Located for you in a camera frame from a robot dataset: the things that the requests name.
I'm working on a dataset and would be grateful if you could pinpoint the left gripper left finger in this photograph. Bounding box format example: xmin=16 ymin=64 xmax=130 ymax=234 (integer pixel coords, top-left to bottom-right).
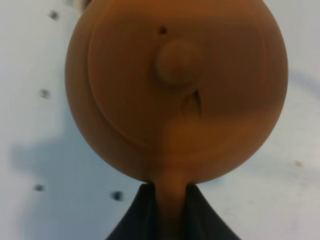
xmin=107 ymin=183 xmax=158 ymax=240

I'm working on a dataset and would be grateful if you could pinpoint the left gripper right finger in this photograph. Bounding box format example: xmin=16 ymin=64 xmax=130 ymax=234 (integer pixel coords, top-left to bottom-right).
xmin=182 ymin=184 xmax=240 ymax=240

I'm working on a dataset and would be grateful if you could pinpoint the brown clay teapot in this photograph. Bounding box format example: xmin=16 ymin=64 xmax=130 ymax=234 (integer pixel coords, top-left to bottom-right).
xmin=65 ymin=0 xmax=288 ymax=240

